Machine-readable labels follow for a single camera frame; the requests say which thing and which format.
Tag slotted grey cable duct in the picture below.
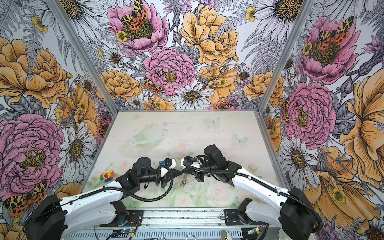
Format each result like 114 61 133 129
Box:
64 228 243 240

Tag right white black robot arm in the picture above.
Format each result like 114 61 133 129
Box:
181 145 324 240

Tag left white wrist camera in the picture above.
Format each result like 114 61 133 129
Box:
159 158 176 178

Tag aluminium mounting rail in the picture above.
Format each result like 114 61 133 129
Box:
56 206 311 230

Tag small circuit board with wires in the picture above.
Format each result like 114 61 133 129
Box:
111 229 137 240

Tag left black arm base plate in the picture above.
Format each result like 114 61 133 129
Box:
100 210 144 227

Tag colourful flower toy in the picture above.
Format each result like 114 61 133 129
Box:
100 170 115 183

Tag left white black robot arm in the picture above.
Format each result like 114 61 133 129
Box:
24 157 182 240

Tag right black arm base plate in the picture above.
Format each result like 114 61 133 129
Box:
220 209 263 226

